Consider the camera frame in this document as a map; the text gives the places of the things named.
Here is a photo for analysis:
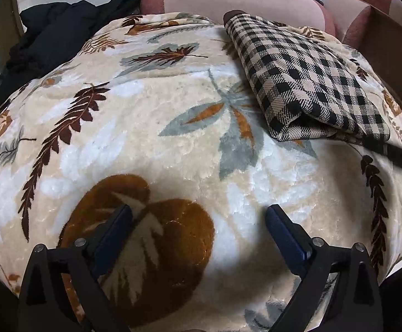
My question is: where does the black cream checked shirt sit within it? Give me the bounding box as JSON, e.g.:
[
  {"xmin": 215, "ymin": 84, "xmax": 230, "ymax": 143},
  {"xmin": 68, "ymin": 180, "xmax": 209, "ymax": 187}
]
[{"xmin": 223, "ymin": 10, "xmax": 390, "ymax": 142}]

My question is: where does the dark navy clothing pile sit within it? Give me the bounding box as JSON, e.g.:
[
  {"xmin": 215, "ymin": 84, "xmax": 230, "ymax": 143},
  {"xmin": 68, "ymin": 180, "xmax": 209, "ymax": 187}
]
[{"xmin": 0, "ymin": 0, "xmax": 141, "ymax": 106}]

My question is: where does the leaf pattern plush blanket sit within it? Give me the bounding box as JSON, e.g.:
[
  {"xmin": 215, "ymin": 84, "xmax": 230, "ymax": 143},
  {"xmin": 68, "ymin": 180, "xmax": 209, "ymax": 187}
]
[{"xmin": 0, "ymin": 13, "xmax": 402, "ymax": 331}]

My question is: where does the brown pink sofa cushion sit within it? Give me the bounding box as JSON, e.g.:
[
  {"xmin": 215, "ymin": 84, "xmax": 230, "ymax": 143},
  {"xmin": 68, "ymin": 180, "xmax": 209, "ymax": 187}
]
[{"xmin": 323, "ymin": 0, "xmax": 402, "ymax": 49}]

